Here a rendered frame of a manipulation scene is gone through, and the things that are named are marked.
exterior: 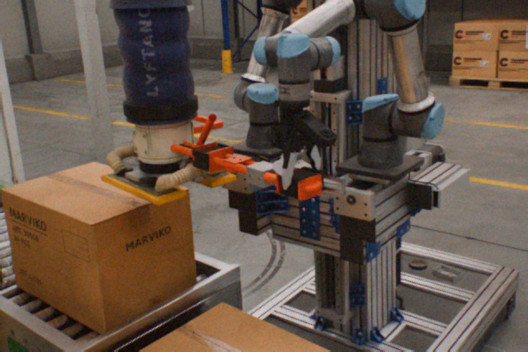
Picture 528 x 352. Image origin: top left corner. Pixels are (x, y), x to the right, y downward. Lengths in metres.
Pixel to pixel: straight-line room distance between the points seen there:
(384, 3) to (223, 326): 1.16
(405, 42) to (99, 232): 1.10
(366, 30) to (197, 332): 1.18
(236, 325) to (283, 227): 0.44
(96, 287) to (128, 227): 0.21
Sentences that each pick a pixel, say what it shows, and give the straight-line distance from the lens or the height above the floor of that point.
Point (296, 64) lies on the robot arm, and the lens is 1.41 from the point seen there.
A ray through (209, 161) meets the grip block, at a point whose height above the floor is 1.19.
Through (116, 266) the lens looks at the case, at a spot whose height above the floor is 0.78.
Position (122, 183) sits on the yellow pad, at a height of 1.08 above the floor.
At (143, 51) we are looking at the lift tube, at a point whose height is 1.48.
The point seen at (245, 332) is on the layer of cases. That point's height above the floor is 0.54.
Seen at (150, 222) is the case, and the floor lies 0.88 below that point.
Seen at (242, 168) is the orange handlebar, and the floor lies 1.19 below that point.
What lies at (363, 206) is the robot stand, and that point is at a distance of 2.00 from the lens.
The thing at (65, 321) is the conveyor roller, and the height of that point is 0.54.
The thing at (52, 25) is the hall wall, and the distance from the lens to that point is 12.36.
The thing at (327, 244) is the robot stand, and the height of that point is 0.72.
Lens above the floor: 1.68
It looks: 16 degrees down
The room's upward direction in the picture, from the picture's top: 3 degrees counter-clockwise
